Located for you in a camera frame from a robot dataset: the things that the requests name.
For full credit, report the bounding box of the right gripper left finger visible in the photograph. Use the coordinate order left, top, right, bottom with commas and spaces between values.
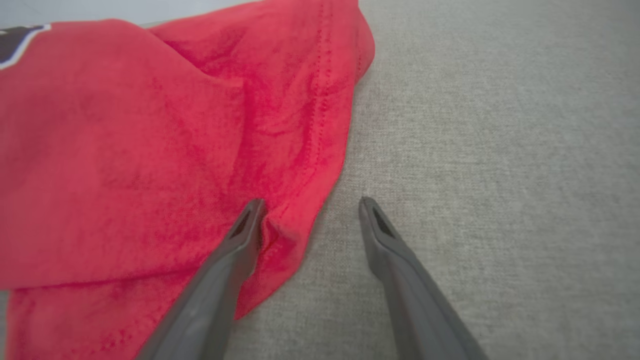
136, 198, 266, 360

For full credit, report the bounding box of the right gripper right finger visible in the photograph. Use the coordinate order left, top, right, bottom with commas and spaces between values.
358, 196, 488, 360

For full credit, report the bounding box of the red jersey with white trim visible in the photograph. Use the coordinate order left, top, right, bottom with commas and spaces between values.
0, 0, 376, 360

